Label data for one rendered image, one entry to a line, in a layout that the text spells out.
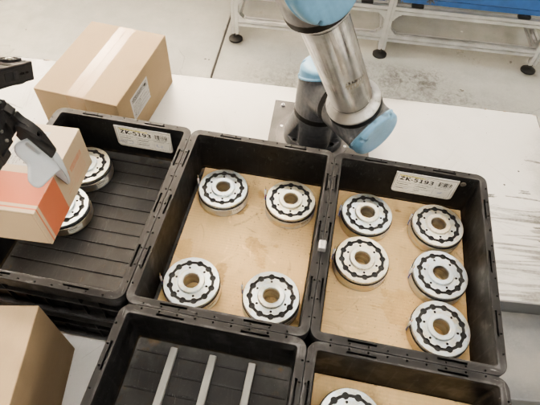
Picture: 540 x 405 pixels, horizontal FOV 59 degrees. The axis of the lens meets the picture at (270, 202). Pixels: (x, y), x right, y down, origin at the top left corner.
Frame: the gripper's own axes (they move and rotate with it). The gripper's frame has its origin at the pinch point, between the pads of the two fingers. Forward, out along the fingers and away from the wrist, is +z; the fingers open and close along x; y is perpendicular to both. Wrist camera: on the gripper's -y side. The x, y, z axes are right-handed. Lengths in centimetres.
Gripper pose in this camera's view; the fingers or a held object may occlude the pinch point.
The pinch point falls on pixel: (22, 173)
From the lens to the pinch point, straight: 77.5
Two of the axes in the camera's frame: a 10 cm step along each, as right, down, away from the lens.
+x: 9.9, 1.2, -0.5
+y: -1.3, 8.0, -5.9
